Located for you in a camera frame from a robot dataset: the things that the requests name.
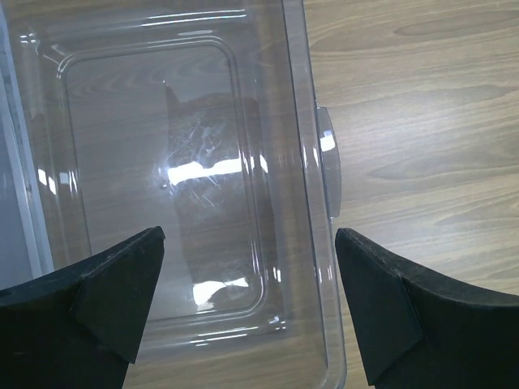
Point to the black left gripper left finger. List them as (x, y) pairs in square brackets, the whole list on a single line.
[(81, 326)]

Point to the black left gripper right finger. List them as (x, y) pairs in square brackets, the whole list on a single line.
[(418, 328)]

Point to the clear plastic bin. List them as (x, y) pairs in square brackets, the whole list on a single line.
[(198, 117)]

